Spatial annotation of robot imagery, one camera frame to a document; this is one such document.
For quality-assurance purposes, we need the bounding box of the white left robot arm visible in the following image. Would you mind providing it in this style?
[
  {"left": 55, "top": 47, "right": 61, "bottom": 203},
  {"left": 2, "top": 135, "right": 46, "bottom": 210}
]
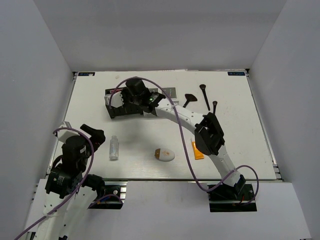
[{"left": 34, "top": 123, "right": 106, "bottom": 240}]

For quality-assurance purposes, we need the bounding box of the white egg-shaped sunscreen bottle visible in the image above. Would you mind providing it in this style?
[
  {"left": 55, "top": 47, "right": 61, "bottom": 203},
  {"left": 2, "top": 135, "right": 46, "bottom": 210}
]
[{"left": 154, "top": 148, "right": 176, "bottom": 162}]

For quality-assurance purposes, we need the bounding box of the black fan makeup brush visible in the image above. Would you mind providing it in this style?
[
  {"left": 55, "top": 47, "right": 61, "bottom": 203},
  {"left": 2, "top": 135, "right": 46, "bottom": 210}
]
[{"left": 182, "top": 93, "right": 198, "bottom": 108}]

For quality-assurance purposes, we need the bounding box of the black small makeup brush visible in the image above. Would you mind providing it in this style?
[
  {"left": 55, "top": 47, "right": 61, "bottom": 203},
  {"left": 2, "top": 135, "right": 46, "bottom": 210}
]
[{"left": 212, "top": 100, "right": 218, "bottom": 114}]

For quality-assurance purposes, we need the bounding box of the white slotted organizer box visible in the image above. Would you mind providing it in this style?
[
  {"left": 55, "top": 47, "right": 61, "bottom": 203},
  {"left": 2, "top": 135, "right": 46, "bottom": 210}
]
[{"left": 149, "top": 87, "right": 179, "bottom": 105}]

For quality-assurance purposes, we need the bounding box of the orange sunscreen tube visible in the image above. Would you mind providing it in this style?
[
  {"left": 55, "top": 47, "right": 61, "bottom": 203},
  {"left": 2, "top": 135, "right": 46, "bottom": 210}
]
[{"left": 191, "top": 141, "right": 205, "bottom": 160}]

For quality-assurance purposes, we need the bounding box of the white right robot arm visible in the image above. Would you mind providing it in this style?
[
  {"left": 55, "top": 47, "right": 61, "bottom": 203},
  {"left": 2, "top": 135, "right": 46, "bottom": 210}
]
[{"left": 123, "top": 77, "right": 246, "bottom": 200}]

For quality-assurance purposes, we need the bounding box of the black round makeup brush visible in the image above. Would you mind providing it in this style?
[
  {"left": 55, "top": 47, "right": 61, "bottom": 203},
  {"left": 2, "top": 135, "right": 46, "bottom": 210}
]
[{"left": 199, "top": 84, "right": 211, "bottom": 111}]

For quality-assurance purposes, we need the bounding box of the clear plastic bottle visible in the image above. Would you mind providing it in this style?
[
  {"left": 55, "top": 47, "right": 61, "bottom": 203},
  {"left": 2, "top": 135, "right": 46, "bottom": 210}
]
[{"left": 109, "top": 135, "right": 119, "bottom": 161}]

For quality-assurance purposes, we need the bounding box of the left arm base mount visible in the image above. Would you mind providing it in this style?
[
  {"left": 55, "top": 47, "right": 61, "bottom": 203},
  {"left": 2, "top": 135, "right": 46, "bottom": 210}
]
[{"left": 88, "top": 178, "right": 128, "bottom": 210}]

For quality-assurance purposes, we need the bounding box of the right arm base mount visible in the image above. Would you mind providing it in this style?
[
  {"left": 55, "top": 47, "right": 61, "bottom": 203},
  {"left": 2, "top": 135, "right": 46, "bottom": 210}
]
[{"left": 208, "top": 183, "right": 257, "bottom": 213}]

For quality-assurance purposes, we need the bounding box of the black slotted organizer box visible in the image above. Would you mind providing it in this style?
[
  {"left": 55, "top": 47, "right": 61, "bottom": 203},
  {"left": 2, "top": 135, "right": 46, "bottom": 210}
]
[{"left": 105, "top": 87, "right": 144, "bottom": 119}]

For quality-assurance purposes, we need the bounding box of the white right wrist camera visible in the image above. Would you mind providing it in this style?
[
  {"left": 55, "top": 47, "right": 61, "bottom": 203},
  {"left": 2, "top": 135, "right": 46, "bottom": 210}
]
[{"left": 104, "top": 88, "right": 125, "bottom": 108}]

